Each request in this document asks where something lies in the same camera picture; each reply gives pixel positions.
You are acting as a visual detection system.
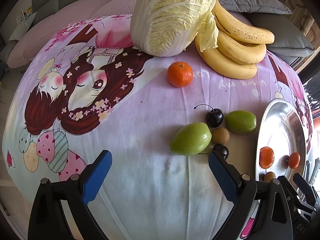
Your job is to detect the brown longan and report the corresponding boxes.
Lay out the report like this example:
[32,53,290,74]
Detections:
[264,172,276,183]
[212,127,230,145]

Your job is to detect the large orange tangerine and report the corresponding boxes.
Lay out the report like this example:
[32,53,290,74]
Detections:
[167,61,193,88]

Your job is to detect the top yellow banana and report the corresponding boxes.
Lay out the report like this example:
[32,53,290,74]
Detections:
[212,0,275,44]

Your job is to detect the dark cherry curved stem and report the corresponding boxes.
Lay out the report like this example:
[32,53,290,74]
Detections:
[194,103,224,128]

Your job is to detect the small orange tangerine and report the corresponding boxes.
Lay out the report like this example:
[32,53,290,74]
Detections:
[259,146,274,169]

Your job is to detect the tangerine in plate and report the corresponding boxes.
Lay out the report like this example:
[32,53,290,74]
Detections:
[288,152,300,169]

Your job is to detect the green jujube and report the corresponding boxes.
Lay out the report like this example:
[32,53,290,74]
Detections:
[169,122,212,156]
[225,110,257,134]

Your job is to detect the napa cabbage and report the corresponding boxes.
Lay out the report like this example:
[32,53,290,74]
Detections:
[130,0,219,57]

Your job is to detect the silver metal plate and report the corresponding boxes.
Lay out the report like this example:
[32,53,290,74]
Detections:
[255,99,307,189]

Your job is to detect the dark cherry thin stem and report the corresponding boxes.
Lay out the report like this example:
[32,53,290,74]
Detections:
[200,144,229,160]

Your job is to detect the pink cartoon tablecloth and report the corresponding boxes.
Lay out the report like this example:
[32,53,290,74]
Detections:
[2,15,313,239]

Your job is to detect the brown longan in plate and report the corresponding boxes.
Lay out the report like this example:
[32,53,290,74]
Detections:
[264,172,276,183]

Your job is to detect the grey cushion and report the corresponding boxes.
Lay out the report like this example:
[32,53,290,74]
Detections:
[219,0,315,57]

